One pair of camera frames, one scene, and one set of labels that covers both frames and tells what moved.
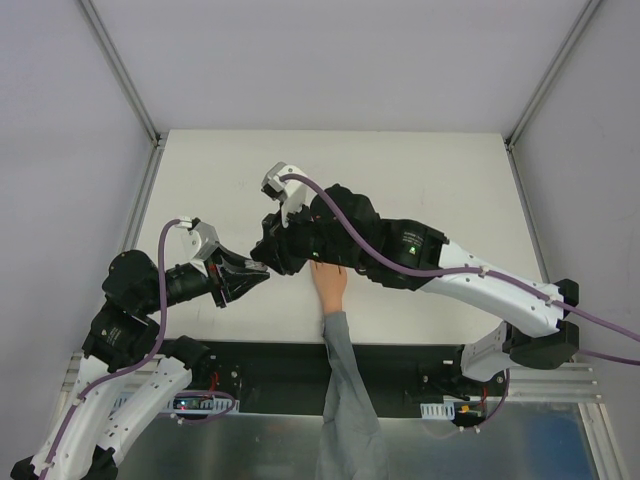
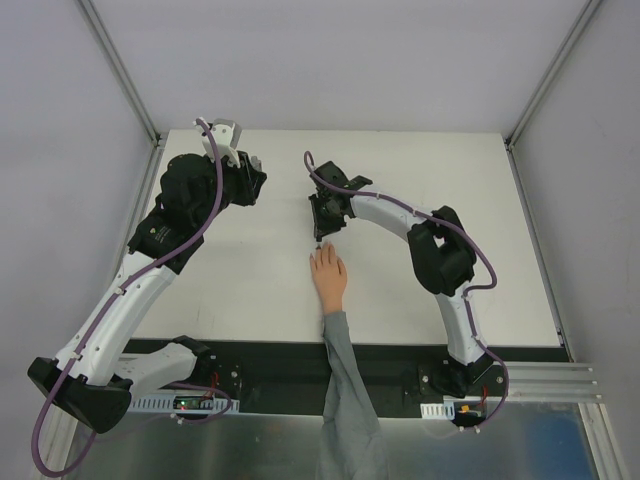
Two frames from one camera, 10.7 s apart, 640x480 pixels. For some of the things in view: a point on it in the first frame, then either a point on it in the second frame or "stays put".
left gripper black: x=217 y=279 -> x=252 y=180
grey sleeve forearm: x=351 y=445 stays put
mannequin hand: x=332 y=281 stays put
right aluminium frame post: x=586 y=15 stays put
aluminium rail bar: x=555 y=382 stays put
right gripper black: x=279 y=245 -> x=320 y=212
